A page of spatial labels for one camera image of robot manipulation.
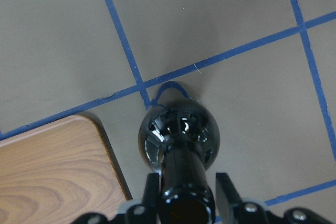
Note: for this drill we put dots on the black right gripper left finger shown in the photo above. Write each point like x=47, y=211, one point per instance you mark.
x=146, y=209

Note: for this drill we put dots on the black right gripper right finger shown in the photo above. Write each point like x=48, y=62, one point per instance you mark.
x=232, y=207

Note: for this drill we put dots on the dark wine bottle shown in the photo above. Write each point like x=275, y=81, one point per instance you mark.
x=180, y=141

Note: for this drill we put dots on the wooden tray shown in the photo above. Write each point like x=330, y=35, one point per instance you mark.
x=59, y=171

